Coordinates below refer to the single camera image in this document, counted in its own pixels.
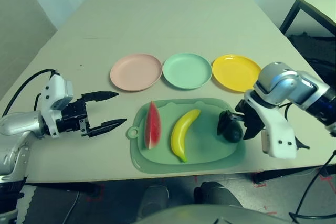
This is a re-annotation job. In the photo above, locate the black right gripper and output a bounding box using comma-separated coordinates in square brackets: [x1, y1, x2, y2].
[216, 99, 264, 141]

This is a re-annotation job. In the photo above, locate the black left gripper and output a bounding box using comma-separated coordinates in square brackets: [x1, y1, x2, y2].
[59, 91, 128, 138]

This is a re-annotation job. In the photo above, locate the dark green avocado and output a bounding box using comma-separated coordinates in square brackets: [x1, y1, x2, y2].
[220, 123, 244, 144]

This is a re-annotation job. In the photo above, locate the red watermelon slice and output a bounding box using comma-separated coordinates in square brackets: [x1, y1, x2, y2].
[143, 100, 162, 150]

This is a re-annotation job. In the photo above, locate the yellow toy banana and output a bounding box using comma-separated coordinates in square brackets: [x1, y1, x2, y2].
[171, 108, 202, 163]

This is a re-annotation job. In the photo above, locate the green silicone tray mat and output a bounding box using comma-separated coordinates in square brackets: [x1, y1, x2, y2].
[126, 98, 247, 174]

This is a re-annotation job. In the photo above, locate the pink round plate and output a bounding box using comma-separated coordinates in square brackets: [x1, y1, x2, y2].
[109, 53, 163, 93]

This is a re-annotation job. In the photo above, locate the yellow round plate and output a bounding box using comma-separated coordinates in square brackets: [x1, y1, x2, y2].
[212, 54, 263, 94]

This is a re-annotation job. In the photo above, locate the black table foot bar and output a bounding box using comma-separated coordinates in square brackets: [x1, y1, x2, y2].
[25, 179, 102, 196]
[252, 165, 326, 185]

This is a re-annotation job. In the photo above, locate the grey right robot foot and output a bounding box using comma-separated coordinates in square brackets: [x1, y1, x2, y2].
[193, 181, 244, 207]

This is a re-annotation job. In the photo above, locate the grey robot foot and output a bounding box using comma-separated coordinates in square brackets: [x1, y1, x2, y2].
[193, 181, 244, 207]
[138, 185, 170, 221]

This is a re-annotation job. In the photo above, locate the mint green round plate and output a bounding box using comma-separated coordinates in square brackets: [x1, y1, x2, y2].
[162, 52, 213, 90]

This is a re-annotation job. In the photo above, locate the grey robot torso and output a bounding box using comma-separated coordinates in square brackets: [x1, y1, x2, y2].
[135, 204, 292, 224]

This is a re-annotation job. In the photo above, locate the grey left robot foot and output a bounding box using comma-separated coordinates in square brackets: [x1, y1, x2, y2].
[138, 185, 170, 221]

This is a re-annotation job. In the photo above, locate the black fabric bundle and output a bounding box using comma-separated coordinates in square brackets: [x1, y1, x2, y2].
[287, 31, 336, 86]

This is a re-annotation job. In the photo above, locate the grey jagged foam floor mat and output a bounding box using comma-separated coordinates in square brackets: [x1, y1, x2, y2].
[14, 182, 36, 224]

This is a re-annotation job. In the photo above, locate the black-framed side table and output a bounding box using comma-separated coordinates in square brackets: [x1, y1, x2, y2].
[279, 0, 336, 38]

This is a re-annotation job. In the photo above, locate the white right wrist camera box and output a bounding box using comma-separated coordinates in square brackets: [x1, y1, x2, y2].
[244, 90, 299, 159]

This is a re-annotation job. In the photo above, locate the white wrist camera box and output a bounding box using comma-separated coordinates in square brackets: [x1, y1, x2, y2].
[244, 90, 299, 159]
[40, 73, 74, 140]

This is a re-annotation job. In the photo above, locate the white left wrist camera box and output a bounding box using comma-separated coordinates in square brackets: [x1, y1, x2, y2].
[40, 73, 74, 140]

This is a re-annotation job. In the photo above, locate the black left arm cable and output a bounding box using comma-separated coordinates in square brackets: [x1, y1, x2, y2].
[1, 68, 60, 117]

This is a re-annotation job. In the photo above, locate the thin white floor cable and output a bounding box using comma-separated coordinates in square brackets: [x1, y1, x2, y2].
[62, 191, 81, 224]

